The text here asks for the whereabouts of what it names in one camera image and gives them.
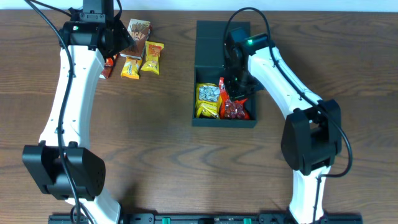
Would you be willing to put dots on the brown Pocky box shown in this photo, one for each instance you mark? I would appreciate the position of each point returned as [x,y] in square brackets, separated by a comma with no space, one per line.
[140,31]

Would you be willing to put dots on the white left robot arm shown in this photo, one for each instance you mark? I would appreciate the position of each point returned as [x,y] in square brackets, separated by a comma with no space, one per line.
[61,163]

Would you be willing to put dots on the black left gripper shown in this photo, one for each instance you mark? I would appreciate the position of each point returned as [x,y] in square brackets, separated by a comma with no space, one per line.
[119,31]

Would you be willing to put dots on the dark green gift box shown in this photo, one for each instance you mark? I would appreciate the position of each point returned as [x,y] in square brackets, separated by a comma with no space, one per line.
[209,68]

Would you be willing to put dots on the small yellow snack packet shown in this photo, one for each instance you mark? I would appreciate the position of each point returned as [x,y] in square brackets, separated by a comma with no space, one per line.
[131,68]

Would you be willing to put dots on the red Hello Panda box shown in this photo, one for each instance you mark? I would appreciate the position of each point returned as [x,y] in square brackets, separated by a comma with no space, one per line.
[108,67]

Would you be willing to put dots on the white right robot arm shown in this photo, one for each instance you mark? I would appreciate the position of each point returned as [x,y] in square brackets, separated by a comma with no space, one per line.
[312,131]

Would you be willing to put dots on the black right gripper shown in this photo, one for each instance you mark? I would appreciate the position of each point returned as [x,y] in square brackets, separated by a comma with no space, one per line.
[236,95]

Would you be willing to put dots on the red Hacks candy bag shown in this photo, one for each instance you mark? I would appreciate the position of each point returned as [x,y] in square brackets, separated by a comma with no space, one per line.
[231,109]

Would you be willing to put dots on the yellow orange snack packet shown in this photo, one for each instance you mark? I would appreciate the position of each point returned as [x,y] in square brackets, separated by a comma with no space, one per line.
[153,50]

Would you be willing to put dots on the yellow candy bag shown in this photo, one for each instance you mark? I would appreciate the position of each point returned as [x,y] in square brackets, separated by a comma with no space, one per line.
[208,102]

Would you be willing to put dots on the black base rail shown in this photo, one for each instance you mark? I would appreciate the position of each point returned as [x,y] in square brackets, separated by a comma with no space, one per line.
[262,218]

